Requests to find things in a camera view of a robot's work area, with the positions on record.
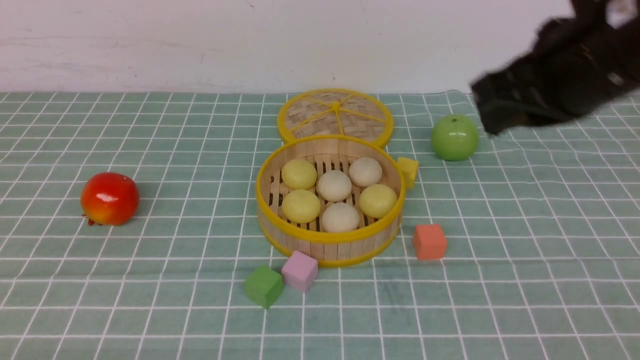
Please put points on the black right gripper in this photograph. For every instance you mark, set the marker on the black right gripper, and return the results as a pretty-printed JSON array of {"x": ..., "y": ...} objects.
[{"x": 576, "y": 65}]

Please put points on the beige bun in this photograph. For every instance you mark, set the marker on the beige bun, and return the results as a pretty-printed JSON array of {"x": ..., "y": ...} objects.
[
  {"x": 365, "y": 171},
  {"x": 340, "y": 217},
  {"x": 334, "y": 186}
]

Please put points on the yellow bun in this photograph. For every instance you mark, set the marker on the yellow bun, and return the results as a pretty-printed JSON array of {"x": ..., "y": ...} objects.
[
  {"x": 377, "y": 200},
  {"x": 298, "y": 174},
  {"x": 301, "y": 206}
]

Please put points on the beige bun front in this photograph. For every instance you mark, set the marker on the beige bun front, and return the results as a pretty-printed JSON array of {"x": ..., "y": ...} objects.
[{"x": 340, "y": 217}]

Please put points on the woven bamboo steamer lid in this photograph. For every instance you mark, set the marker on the woven bamboo steamer lid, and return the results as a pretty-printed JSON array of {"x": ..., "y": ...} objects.
[{"x": 335, "y": 111}]

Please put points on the bamboo steamer tray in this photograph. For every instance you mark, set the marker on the bamboo steamer tray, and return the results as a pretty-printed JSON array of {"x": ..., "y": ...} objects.
[{"x": 333, "y": 250}]

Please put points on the green apple toy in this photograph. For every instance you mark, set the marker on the green apple toy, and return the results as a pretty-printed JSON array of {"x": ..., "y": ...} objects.
[{"x": 455, "y": 138}]

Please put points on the yellow cube block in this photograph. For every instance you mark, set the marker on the yellow cube block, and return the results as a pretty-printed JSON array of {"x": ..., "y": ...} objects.
[{"x": 409, "y": 168}]

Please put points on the green checkered tablecloth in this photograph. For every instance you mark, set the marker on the green checkered tablecloth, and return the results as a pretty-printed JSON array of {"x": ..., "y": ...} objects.
[{"x": 542, "y": 231}]

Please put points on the orange cube block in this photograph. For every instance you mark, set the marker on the orange cube block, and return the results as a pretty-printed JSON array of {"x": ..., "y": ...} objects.
[{"x": 429, "y": 242}]

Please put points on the pink cube block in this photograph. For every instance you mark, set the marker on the pink cube block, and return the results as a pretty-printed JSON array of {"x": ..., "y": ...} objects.
[{"x": 300, "y": 271}]

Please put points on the green cube block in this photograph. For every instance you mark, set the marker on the green cube block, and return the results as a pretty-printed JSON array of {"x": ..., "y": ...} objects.
[{"x": 264, "y": 286}]

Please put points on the red pomegranate toy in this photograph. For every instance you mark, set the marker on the red pomegranate toy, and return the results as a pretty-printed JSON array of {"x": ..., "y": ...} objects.
[{"x": 109, "y": 198}]

